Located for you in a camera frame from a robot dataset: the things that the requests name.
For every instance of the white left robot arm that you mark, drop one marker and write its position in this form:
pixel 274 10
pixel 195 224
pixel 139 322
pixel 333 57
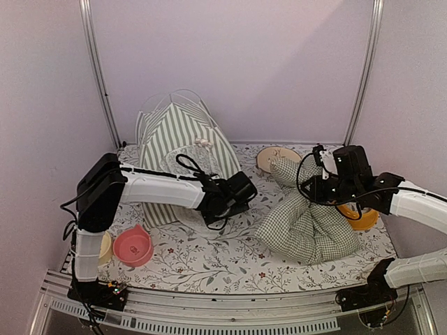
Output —
pixel 111 183

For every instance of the aluminium frame post right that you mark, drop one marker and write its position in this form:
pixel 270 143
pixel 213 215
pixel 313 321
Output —
pixel 372 41

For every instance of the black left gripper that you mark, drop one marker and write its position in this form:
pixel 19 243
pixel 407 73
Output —
pixel 237 209

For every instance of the round wooden floral plate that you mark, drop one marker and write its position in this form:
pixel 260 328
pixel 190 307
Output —
pixel 270 154

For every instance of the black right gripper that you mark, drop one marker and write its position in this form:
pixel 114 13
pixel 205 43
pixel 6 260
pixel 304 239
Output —
pixel 316 192

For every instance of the green striped pet tent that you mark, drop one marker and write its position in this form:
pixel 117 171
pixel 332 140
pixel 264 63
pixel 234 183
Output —
pixel 181 123

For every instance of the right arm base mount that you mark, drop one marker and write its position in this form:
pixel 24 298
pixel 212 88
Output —
pixel 364 296

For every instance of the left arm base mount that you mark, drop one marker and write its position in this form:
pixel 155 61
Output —
pixel 112 295

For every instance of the pink pet bowl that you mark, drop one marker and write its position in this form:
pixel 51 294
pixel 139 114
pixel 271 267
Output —
pixel 134 247

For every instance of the yellow double pet bowl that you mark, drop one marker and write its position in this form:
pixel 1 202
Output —
pixel 359 219

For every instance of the floral table mat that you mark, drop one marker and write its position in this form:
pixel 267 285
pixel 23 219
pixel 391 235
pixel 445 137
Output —
pixel 191 258

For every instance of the aluminium frame post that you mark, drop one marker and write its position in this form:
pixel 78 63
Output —
pixel 372 41
pixel 92 48

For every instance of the cream pet bowl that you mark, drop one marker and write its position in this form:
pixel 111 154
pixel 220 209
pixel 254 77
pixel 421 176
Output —
pixel 106 251

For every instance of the front aluminium rail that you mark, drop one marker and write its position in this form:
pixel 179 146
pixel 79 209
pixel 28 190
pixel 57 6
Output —
pixel 314 312

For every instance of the aluminium frame post left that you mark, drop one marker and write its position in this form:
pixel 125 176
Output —
pixel 92 48

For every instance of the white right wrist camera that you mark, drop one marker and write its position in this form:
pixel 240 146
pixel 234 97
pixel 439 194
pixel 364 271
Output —
pixel 325 159

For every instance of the green checked cushion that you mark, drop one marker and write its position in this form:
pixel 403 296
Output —
pixel 299 229

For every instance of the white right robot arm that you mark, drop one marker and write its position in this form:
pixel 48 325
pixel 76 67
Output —
pixel 421 254

